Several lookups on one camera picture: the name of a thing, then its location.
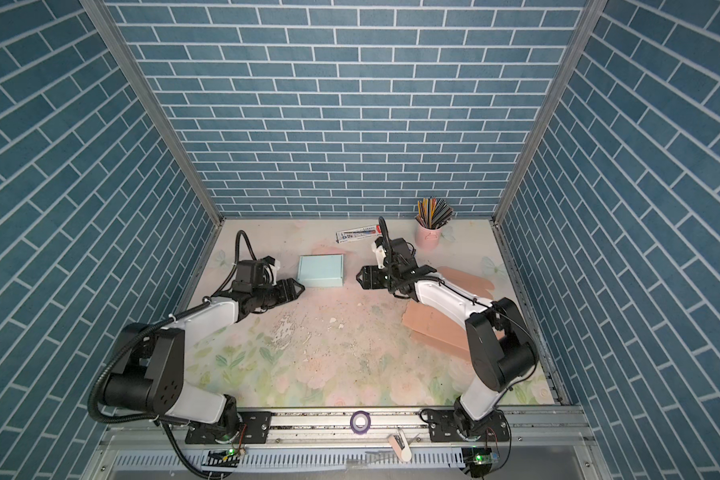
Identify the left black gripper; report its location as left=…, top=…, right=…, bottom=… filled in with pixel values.
left=251, top=276, right=306, bottom=309

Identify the light blue paper box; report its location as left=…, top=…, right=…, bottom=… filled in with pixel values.
left=297, top=254, right=344, bottom=288

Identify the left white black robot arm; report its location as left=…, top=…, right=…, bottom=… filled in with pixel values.
left=87, top=256, right=306, bottom=444

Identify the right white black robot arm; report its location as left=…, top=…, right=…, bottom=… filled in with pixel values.
left=356, top=223, right=539, bottom=439

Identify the white pencil box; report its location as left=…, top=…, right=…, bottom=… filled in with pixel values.
left=335, top=225, right=381, bottom=244

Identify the pink flat paper box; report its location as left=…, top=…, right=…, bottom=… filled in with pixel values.
left=401, top=266, right=497, bottom=361

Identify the pink pen cup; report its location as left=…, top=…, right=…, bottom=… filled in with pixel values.
left=415, top=225, right=441, bottom=251

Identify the colored pencils bundle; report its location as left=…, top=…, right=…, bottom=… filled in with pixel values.
left=416, top=197, right=454, bottom=230

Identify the purple tape roll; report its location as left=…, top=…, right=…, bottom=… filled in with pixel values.
left=350, top=410, right=371, bottom=435

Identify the white pink small tool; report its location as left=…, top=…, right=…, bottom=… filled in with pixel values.
left=387, top=429, right=413, bottom=463

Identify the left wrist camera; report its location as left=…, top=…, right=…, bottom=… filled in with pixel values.
left=261, top=256, right=281, bottom=285

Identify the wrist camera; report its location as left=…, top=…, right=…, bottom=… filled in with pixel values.
left=261, top=256, right=281, bottom=285
left=372, top=236, right=392, bottom=269

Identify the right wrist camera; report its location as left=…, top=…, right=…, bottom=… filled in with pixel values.
left=372, top=236, right=392, bottom=269

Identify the right black cable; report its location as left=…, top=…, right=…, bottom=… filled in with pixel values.
left=377, top=215, right=539, bottom=391

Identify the metal base rail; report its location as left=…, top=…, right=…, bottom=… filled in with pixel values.
left=83, top=404, right=610, bottom=480

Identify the left black corrugated cable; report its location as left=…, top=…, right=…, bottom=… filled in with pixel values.
left=86, top=229, right=258, bottom=425

